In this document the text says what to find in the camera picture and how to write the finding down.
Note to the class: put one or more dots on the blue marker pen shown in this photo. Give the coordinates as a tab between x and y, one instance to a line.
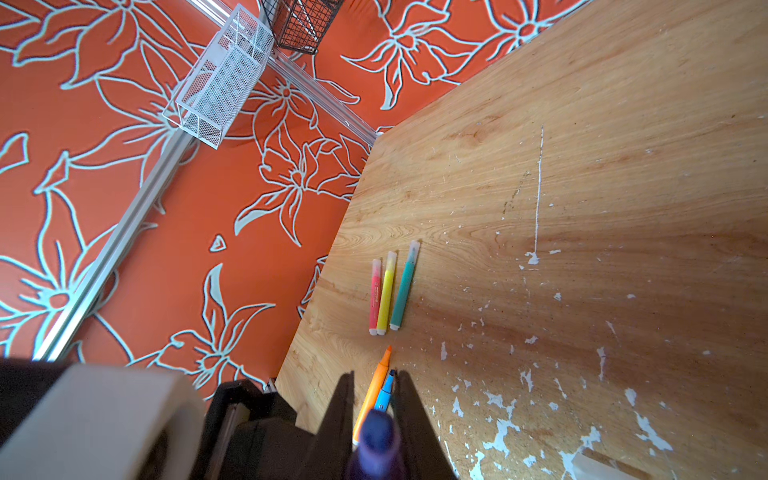
384	397

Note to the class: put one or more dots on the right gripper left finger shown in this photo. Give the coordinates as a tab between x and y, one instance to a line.
331	447

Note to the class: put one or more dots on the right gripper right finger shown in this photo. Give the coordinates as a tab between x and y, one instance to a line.
420	449

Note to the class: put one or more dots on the black wire basket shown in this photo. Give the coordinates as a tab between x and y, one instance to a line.
300	25

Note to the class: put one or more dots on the purple marker pen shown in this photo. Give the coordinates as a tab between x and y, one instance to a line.
378	455

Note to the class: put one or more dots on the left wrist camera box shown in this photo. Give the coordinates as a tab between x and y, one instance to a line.
81	421

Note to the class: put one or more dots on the white mesh basket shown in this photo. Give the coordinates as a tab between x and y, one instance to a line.
207	101

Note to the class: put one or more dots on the pink marker pen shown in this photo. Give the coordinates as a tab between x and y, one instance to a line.
376	281

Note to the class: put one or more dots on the green marker pen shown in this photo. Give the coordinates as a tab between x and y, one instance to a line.
405	286

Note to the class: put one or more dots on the yellow marker pen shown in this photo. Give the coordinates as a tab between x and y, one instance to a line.
386	293

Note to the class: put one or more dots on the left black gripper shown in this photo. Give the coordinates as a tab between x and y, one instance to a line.
249	435

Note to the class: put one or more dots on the orange marker pen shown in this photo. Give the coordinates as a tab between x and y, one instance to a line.
372	393

